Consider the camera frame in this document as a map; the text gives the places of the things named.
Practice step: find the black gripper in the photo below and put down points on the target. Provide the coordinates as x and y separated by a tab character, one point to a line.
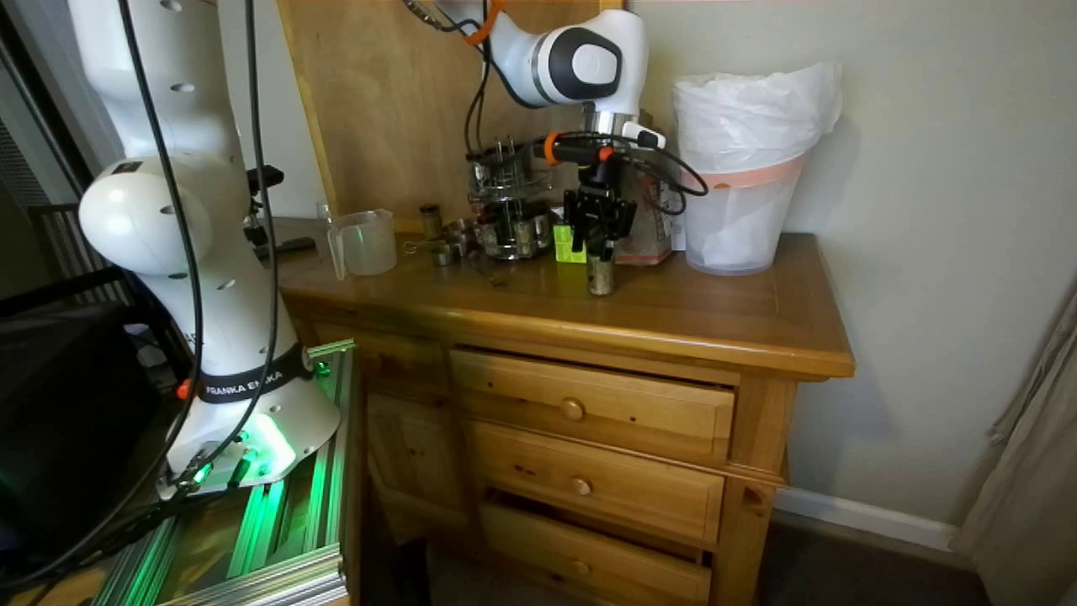
601	181

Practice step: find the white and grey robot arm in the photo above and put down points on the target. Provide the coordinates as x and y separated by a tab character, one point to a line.
210	286

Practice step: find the small spice jar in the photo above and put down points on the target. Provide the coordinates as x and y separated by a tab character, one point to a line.
431	222
601	278

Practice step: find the metal spice rack stand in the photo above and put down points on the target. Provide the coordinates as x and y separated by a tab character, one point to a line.
510	198

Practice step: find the green block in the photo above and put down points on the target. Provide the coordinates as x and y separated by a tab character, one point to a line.
565	247

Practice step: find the metal measuring cup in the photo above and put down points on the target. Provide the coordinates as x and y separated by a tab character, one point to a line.
439	252
459	232

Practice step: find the wooden dresser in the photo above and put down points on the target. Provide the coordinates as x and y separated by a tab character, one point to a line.
673	337

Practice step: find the bin with white bag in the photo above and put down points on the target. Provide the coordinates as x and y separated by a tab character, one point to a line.
740	202

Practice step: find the round wooden drawer knob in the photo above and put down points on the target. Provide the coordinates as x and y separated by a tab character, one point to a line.
580	567
572	410
580	486

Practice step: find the wooden drawer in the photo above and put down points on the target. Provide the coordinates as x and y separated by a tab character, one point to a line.
639	412
623	492
623	568

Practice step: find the clear plastic measuring jug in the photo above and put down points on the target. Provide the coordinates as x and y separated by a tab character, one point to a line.
367	246

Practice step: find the plywood board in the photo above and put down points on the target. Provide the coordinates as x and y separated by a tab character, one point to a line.
387	109

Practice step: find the wooden dresser door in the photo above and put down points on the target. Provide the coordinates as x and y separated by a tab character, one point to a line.
414	454

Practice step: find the beige curtain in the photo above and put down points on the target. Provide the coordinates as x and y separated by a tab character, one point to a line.
1026	471

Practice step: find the black case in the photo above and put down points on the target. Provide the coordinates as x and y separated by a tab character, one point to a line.
67	421

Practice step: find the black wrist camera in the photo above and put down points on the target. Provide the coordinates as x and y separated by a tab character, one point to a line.
580	151

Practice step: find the camera on mount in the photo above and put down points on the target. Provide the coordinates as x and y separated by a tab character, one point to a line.
262	181

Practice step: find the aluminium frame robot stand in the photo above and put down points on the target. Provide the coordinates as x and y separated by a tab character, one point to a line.
278	539

